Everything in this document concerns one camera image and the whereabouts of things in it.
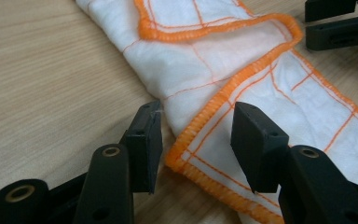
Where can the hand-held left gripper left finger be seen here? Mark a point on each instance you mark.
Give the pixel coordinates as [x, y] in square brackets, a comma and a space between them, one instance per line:
[145, 149]

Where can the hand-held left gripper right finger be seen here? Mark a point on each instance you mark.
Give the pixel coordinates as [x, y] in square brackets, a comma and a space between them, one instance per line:
[258, 146]

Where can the white cloth with orange trim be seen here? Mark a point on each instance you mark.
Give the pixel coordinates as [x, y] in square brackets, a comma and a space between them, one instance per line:
[174, 68]

